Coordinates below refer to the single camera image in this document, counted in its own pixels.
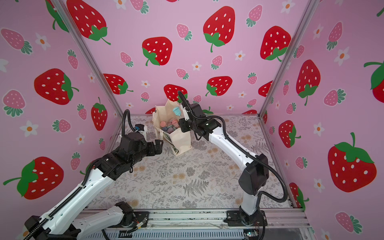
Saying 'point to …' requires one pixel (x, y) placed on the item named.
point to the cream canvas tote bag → (179, 141)
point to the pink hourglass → (174, 123)
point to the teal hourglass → (177, 111)
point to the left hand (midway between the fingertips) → (157, 141)
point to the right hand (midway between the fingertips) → (178, 122)
